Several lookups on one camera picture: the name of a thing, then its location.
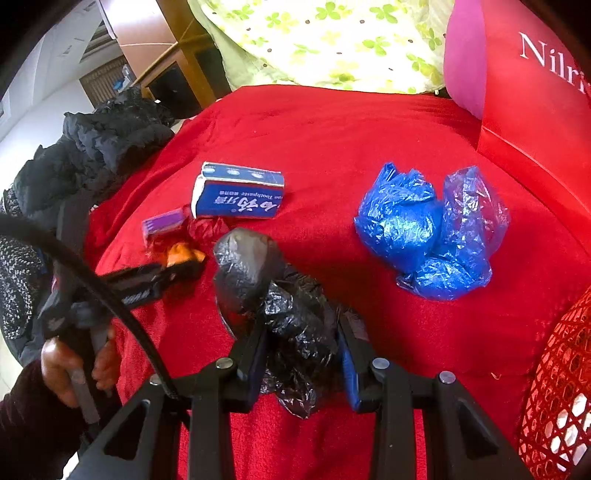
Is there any red plastic bag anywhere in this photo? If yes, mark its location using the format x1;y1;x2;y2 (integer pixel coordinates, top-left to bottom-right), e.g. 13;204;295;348
185;215;232;253

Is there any person's left hand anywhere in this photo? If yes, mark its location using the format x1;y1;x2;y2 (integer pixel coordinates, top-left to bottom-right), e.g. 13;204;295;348
41;323;118;409

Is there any small purple box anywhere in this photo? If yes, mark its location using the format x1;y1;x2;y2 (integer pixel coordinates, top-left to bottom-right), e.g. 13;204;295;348
141;208;185;248

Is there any red paper bag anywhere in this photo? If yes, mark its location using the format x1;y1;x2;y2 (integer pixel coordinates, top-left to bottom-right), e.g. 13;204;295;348
475;0;591;247

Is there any black plastic bag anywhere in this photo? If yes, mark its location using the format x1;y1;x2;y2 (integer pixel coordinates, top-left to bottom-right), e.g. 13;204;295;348
213;227;370;418

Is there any orange wrapper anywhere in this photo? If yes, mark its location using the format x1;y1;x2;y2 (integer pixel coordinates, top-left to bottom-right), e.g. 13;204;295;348
148;242;207;269

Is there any blue plastic bag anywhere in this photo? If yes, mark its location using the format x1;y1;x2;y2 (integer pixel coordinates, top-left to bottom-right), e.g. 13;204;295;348
354;161;511;302

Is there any speckled knit cloth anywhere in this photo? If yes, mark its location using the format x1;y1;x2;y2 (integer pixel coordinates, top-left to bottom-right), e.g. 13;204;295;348
0;234;48;340

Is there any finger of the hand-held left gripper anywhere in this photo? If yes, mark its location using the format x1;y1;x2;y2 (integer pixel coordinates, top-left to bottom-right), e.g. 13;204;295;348
99;256;207;311

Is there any brown wooden door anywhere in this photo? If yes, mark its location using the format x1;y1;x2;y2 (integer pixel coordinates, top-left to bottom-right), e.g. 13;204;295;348
78;54;139;103

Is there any red plastic basket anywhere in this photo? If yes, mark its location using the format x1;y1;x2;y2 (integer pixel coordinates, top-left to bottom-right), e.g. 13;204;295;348
517;286;591;480

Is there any blue white toothpaste box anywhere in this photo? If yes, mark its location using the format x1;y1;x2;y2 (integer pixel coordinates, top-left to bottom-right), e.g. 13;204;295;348
191;161;286;220

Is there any brown wooden column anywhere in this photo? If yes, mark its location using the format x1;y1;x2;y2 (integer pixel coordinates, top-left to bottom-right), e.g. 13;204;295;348
99;0;232;121

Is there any pink cushion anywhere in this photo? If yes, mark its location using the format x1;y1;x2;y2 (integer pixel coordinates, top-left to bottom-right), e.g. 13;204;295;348
443;0;491;121

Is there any red blanket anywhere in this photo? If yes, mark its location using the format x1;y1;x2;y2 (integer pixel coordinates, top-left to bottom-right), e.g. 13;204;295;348
85;85;591;480

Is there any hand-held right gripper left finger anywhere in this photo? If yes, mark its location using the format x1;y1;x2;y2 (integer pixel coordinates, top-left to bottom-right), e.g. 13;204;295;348
65;323;273;480

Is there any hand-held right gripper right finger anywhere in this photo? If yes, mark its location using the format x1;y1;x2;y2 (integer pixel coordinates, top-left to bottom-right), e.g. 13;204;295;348
337;316;536;480

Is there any green floral quilt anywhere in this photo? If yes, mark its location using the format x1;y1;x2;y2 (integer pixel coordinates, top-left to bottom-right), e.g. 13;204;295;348
187;0;456;96

